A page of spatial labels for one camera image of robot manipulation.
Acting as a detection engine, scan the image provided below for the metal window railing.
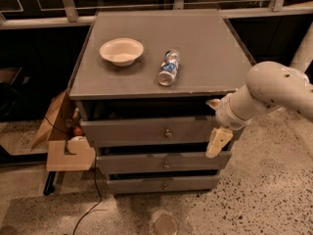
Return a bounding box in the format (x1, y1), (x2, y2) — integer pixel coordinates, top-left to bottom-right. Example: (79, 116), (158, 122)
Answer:
(0, 0), (313, 29)

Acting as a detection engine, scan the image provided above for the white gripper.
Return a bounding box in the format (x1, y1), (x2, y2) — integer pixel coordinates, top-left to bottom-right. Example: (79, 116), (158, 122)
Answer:
(205, 93), (251, 159)

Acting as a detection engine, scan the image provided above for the grey middle drawer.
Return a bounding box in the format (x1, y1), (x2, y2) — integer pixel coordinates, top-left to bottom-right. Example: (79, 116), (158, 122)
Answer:
(98, 152), (232, 174)

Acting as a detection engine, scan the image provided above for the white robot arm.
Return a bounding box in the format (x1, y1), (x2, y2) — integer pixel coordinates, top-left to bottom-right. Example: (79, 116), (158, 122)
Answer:
(205, 24), (313, 159)

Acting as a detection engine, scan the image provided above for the grey bottom drawer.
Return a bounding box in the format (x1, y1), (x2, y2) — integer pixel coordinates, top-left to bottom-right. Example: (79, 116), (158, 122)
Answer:
(107, 175), (220, 194)

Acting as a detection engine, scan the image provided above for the clear plastic water bottle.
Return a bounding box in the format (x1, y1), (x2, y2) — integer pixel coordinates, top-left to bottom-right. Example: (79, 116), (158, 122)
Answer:
(157, 49), (180, 86)

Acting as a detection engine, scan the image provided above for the grey top drawer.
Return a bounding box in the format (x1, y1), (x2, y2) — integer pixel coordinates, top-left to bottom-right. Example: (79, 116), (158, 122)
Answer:
(81, 117), (220, 147)

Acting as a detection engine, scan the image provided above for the white paper bowl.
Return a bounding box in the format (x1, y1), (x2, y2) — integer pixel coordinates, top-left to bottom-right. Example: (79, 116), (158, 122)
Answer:
(100, 38), (144, 67)

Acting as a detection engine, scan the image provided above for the grey drawer cabinet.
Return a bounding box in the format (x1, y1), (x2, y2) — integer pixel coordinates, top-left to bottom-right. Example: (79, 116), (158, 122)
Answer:
(69, 10), (252, 181)

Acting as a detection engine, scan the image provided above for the brown cardboard box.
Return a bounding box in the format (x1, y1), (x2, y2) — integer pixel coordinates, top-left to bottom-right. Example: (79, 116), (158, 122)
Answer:
(31, 90), (95, 171)

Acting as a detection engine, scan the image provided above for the black floor cable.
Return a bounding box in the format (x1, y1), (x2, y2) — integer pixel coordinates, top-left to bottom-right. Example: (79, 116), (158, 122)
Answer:
(71, 168), (104, 235)

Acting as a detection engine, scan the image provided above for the grey drawer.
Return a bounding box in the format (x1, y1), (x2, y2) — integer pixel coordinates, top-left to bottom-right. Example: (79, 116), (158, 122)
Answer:
(98, 152), (232, 174)
(107, 175), (220, 194)
(81, 117), (220, 147)

